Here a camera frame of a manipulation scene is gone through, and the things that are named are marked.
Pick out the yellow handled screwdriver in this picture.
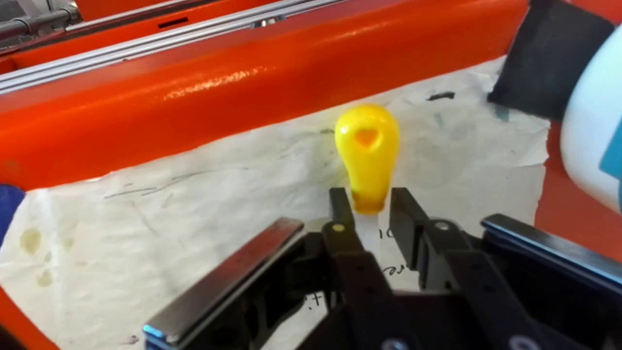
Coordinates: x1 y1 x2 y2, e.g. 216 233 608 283
334 104 400 213

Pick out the orange metal tool cabinet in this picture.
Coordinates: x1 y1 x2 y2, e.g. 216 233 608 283
0 0 620 350

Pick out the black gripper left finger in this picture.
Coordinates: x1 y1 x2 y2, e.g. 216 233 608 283
299 188 416 350

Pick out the white and teal container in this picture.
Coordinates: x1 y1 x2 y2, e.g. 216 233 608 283
560 25 622 213

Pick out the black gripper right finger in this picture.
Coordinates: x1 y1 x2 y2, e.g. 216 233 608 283
389 186 585 350

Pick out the white paper sheet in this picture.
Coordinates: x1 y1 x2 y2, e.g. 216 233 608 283
0 62 550 350

